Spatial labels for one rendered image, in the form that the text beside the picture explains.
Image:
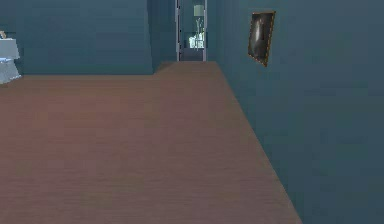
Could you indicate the white door frame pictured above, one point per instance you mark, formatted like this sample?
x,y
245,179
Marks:
x,y
178,30

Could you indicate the dark framed wall picture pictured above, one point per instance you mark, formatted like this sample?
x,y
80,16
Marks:
x,y
261,37

